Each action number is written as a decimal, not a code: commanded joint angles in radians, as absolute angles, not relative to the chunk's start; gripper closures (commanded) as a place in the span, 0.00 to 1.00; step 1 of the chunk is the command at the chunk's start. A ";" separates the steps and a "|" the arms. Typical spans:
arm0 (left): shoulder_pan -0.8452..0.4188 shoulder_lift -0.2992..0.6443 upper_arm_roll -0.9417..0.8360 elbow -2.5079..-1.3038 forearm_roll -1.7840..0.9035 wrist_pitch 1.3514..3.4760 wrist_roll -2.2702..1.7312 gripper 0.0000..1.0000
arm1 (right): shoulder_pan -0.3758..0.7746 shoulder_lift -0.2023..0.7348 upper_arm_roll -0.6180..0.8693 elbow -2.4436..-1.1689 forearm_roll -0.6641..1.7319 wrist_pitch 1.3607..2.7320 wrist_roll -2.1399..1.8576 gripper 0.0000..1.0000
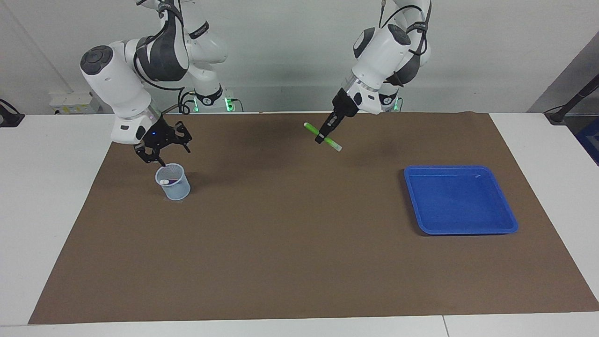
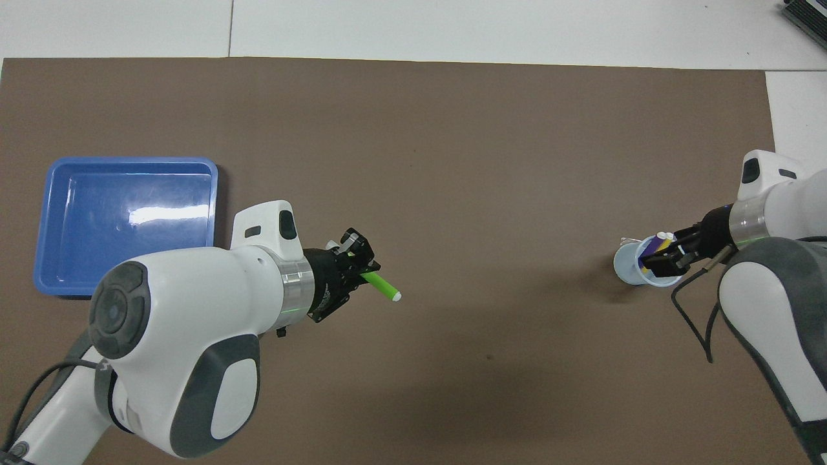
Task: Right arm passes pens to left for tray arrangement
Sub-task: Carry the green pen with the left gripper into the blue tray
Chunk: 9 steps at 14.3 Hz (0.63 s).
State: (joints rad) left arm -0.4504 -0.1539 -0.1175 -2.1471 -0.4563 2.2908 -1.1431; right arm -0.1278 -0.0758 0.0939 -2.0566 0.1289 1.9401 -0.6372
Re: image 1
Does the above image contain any green highlighter pen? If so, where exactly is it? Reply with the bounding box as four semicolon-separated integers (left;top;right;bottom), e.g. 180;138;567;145
303;122;343;153

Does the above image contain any black table clamp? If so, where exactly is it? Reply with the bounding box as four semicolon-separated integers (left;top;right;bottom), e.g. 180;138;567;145
0;99;25;128

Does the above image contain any brown table mat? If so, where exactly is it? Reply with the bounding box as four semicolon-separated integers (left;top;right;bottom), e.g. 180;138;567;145
28;111;599;325

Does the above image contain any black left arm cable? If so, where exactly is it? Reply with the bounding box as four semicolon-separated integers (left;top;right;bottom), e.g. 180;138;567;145
378;0;430;87

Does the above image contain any light blue mesh pen cup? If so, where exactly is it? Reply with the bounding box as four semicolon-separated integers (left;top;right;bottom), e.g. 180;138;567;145
155;163;191;201

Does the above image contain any black right base cable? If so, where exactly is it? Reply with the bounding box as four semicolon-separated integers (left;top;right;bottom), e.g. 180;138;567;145
179;89;198;113

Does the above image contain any black stand pole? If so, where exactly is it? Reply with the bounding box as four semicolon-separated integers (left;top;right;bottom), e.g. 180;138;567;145
545;74;599;125

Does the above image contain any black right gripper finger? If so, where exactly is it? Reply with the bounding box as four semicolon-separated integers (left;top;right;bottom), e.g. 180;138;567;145
135;143;167;168
171;121;193;154

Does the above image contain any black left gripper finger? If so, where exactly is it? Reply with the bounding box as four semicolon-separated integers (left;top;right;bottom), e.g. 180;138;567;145
324;113;343;141
314;113;334;145

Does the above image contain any white power box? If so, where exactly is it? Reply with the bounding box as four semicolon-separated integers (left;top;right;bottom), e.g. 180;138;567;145
48;91;101;114

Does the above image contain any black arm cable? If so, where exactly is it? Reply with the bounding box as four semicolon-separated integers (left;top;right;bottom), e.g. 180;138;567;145
378;0;430;87
133;0;192;116

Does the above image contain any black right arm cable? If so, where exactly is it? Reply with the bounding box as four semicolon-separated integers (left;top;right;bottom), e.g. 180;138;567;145
133;0;192;116

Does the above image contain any blue plastic tray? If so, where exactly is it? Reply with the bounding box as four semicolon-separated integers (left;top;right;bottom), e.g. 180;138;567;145
403;165;519;236

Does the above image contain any blue crate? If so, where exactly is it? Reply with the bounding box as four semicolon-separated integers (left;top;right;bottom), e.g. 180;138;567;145
576;117;599;167

